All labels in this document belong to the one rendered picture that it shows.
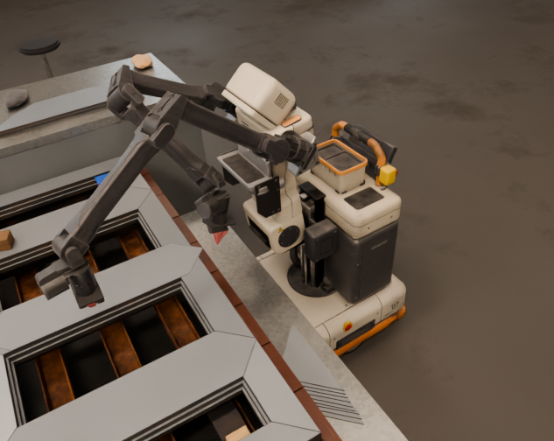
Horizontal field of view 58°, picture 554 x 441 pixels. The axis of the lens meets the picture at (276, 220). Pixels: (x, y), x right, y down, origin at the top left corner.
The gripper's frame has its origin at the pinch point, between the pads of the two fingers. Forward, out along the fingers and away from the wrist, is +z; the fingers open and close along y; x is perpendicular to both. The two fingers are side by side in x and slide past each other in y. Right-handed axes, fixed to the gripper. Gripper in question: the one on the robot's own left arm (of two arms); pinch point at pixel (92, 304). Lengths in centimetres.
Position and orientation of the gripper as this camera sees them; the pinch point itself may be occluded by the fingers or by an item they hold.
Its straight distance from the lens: 154.1
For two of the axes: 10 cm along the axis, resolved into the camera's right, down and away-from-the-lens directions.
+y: 4.9, 7.0, -5.2
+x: 8.7, -3.3, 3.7
